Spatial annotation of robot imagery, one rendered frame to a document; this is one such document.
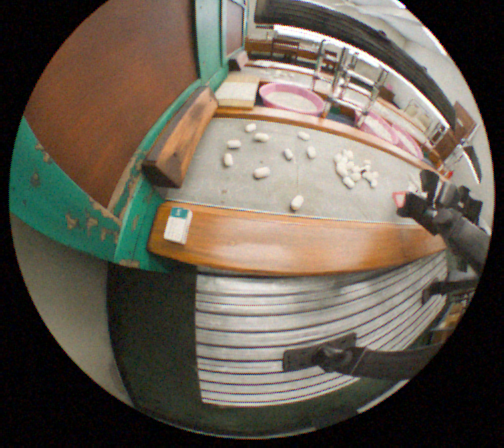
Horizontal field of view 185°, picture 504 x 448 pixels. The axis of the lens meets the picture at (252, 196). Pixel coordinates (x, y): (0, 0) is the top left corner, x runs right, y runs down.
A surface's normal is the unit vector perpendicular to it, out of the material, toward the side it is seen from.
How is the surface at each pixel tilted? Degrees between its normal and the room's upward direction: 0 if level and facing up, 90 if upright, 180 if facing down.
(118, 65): 90
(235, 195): 0
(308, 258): 0
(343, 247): 0
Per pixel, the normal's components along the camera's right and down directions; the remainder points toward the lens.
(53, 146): 0.99, 0.11
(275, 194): 0.05, -0.48
